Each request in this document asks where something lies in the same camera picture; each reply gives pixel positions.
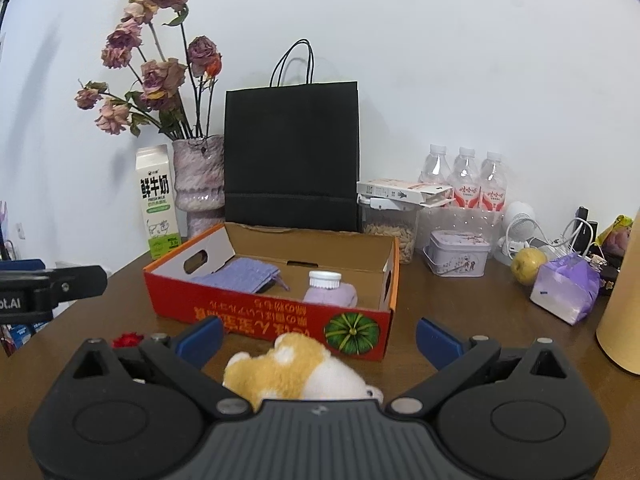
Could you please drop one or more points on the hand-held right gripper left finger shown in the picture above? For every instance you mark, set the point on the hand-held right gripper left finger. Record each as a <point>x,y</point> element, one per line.
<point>202,337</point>

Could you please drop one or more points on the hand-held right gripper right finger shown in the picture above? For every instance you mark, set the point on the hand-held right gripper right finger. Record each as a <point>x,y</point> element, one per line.
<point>437,340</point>

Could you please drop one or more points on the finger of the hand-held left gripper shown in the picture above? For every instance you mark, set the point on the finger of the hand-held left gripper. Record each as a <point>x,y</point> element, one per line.
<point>75,280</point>
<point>20,265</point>

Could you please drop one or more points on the red cardboard box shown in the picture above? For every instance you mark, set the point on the red cardboard box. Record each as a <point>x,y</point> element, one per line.
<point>250,317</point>

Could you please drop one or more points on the purple cloth pouch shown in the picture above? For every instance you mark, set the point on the purple cloth pouch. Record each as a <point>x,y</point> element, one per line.
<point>240,275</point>

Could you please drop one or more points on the red artificial rose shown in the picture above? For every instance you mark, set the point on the red artificial rose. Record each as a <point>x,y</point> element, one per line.
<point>127,340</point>

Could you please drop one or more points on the yellow white plush hamster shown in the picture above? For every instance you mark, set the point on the yellow white plush hamster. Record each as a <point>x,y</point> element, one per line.
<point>280,365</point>

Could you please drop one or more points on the purple towel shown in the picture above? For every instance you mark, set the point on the purple towel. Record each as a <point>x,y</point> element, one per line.
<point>330,296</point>

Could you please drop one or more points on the white bottle cap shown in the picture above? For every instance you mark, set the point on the white bottle cap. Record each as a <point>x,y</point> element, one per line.
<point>324,279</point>

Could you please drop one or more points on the blue bag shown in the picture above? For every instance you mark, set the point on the blue bag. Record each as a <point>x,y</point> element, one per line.
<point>20,332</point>

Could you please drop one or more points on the grey tin box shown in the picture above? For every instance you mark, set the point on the grey tin box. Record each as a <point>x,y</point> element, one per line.
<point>457,257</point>

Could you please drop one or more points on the green white milk carton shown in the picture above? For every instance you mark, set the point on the green white milk carton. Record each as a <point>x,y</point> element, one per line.
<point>157,200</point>

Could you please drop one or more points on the yellow green apple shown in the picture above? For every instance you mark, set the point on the yellow green apple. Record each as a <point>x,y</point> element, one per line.
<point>527,265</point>

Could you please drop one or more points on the clear food container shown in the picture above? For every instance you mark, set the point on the clear food container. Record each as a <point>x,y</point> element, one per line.
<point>390,230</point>

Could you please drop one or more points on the purple tissue pack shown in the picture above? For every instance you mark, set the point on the purple tissue pack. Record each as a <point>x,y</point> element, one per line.
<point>565,290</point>

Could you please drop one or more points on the small white fan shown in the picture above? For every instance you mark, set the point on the small white fan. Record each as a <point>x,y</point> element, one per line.
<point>517,217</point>

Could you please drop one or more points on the flat white pink carton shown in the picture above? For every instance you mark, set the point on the flat white pink carton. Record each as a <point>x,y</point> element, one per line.
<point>395,187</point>

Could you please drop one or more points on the purple textured vase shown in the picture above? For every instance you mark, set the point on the purple textured vase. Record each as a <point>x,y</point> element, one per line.
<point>197,175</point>

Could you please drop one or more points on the red label water bottle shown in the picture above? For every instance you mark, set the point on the red label water bottle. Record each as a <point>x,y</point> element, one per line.
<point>434,165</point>
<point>494,175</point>
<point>465,170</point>

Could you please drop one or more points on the dark brown small box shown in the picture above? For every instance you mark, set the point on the dark brown small box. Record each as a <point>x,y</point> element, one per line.
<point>609,280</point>

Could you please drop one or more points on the yellow thermos jug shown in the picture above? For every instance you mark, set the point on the yellow thermos jug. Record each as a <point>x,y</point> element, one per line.
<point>622,320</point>

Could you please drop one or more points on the black charger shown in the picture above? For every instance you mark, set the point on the black charger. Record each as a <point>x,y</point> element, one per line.
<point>582,215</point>

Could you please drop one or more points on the black paper bag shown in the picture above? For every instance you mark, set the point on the black paper bag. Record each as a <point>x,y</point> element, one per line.
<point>290,150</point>

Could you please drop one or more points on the yellow snack packet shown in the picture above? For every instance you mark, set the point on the yellow snack packet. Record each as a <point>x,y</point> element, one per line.
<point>615,232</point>

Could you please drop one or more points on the dried pink rose bouquet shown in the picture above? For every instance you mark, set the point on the dried pink rose bouquet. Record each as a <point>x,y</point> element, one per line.
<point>160,77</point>

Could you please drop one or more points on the white wall socket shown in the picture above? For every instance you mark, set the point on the white wall socket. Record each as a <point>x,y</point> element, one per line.
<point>20,231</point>

